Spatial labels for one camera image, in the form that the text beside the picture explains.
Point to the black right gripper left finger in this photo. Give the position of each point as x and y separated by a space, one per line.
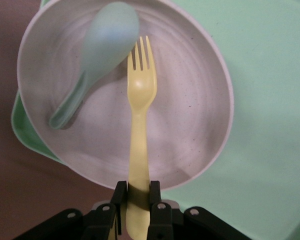
103 217

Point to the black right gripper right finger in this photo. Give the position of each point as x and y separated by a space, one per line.
161 217

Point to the yellow plastic fork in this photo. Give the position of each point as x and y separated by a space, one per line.
140 100

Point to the round beige plate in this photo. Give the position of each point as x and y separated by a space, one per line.
190 100

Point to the light green rectangular tray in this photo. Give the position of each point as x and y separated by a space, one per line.
265 112

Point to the pale green spoon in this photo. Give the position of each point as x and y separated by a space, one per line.
107 45

